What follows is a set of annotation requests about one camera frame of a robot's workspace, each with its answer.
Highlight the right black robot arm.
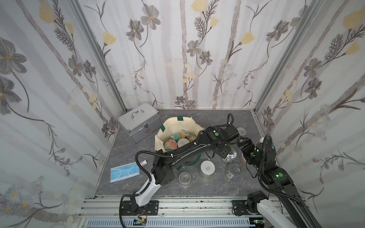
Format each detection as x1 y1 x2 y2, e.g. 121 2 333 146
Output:
238 135 321 228

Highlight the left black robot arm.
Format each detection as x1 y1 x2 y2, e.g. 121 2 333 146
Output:
119 124 240 215

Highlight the red label seed jar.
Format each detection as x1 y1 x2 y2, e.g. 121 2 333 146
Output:
164 139 178 152

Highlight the white lid seed jar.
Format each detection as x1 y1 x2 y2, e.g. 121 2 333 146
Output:
200 160 215 180

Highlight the teal label seed cup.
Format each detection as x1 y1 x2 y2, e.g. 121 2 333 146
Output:
169 132 181 142

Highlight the purple label metal can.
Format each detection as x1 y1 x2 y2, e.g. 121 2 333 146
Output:
225 163 241 180

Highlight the blue face mask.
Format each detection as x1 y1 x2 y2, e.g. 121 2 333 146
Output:
110 162 140 183

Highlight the cream canvas tote bag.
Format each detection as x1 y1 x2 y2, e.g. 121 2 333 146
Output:
155 116 203 153

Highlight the purple flower lid jar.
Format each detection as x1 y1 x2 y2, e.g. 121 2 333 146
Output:
222 147 237 164

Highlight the clear lid green seed cup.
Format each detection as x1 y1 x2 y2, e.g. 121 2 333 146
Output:
237 127 246 136

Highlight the silver first aid case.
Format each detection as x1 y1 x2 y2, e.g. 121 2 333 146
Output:
118 103 161 143

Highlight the red flower seed cup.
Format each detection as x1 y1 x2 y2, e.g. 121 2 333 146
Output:
177 138 190 148

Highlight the black corrugated cable conduit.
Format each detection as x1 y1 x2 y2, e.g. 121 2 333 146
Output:
118 150 206 228

